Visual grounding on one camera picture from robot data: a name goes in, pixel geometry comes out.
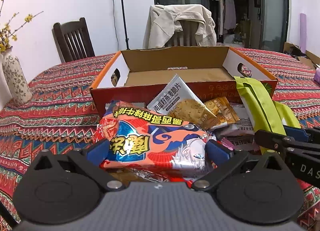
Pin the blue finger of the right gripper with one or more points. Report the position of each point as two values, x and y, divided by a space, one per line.
303 135

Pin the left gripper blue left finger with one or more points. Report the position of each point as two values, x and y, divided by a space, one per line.
98 152

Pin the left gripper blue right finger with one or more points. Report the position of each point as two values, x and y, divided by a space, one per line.
217 153

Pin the green snack pouch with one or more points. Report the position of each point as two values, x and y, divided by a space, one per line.
264 113

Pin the orange anime spicy snack bag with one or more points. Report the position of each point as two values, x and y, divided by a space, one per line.
138 138

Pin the golden brown snack packet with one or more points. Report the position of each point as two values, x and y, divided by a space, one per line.
213 114

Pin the white printed snack packet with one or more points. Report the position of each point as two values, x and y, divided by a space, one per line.
240 128

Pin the colourful patterned tablecloth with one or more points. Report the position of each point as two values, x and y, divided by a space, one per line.
61 115

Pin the white oat crisp packet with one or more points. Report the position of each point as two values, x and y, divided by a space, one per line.
174 93

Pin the open cardboard box on floor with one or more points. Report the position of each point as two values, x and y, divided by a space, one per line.
309 59

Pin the orange cardboard box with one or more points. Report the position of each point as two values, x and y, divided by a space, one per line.
139 75

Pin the floral ceramic vase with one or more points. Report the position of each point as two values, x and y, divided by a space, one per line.
14 76

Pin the purple rolled mat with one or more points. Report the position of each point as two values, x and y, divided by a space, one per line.
302 39

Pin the dark wooden chair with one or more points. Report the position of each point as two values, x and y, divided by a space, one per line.
73 40

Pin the chair under jacket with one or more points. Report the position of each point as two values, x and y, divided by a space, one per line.
184 36

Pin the black light stand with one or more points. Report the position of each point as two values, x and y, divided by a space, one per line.
125 25

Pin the beige jacket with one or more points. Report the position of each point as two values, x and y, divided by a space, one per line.
164 20

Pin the yellow flower branches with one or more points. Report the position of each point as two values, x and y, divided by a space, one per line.
8 34

